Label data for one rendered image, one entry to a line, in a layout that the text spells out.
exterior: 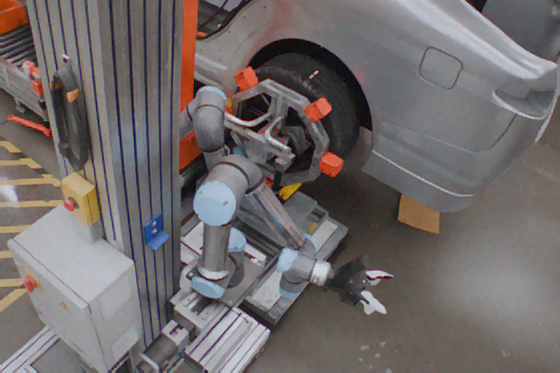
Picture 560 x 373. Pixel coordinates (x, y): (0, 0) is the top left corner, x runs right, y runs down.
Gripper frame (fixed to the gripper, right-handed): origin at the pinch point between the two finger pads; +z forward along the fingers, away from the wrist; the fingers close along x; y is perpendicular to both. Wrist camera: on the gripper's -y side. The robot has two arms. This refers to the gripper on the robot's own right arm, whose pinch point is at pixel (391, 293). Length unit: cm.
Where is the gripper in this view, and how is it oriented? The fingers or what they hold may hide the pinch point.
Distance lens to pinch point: 153.2
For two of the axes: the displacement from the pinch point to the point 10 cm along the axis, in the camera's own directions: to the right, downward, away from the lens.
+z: 9.3, 3.3, -1.4
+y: -1.9, 7.9, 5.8
